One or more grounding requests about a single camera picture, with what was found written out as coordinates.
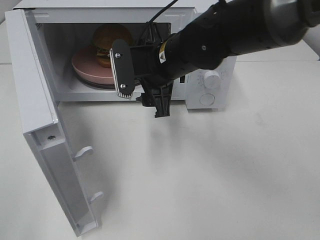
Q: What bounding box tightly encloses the white microwave door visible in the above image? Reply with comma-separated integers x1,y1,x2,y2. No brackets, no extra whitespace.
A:
5,9,103,236

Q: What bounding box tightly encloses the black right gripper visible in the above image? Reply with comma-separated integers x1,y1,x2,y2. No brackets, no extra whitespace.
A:
110,22,175,118

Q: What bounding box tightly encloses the white microwave oven body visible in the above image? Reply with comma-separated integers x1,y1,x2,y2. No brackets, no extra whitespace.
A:
12,0,236,109

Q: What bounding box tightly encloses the glass microwave turntable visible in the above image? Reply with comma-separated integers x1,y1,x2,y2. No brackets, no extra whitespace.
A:
73,72,115,90

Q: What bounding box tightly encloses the pink round plate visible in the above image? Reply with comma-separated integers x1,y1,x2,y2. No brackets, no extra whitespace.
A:
71,45,112,76

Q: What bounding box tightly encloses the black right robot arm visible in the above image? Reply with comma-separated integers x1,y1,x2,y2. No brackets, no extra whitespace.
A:
109,0,320,118

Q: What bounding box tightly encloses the lower white microwave knob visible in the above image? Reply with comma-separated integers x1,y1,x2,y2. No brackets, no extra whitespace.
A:
203,70,221,89

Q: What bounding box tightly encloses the round white door button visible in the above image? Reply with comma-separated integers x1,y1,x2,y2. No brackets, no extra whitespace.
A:
199,93,215,106

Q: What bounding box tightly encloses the burger with lettuce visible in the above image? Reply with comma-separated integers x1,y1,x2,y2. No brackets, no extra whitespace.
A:
91,23,133,68

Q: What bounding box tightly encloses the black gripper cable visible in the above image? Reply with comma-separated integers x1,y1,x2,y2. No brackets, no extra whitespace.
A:
143,0,180,36

